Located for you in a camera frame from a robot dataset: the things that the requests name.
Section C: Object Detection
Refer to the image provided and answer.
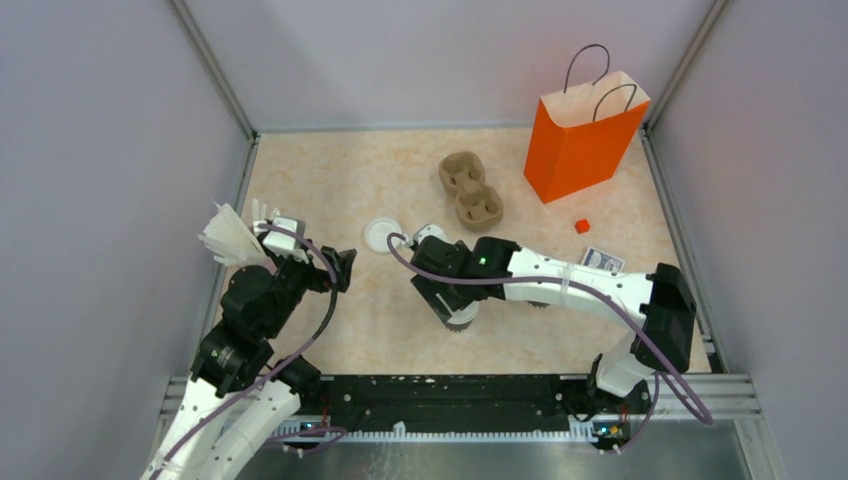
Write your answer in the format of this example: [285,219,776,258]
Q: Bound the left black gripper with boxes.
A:
[261,237,356,338]

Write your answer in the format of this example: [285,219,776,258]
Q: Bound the black paper coffee cup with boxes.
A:
[440,299,481,334]

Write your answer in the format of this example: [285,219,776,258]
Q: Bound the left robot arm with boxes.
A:
[142,247,357,479]

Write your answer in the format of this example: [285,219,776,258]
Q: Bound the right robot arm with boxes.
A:
[409,235,697,412]

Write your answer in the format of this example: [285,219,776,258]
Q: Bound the cardboard cup carrier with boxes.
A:
[438,151,504,232]

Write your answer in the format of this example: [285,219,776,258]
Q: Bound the white paper napkins bundle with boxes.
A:
[198,203,272,269]

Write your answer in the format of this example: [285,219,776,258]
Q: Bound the blue playing card box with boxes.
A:
[581,246,626,272]

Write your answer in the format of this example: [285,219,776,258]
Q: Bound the small orange cube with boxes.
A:
[575,219,591,234]

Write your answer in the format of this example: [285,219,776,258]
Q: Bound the orange paper bag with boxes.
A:
[524,43,651,204]

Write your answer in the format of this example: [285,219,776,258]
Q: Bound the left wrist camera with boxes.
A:
[253,216,309,263]

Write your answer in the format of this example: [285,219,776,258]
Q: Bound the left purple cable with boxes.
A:
[148,223,349,480]

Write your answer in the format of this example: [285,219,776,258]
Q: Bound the purple cable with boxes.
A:
[148,223,349,480]
[386,231,715,455]

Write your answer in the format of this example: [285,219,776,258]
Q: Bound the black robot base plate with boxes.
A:
[297,374,651,434]

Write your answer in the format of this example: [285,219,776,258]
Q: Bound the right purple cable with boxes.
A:
[386,231,715,455]

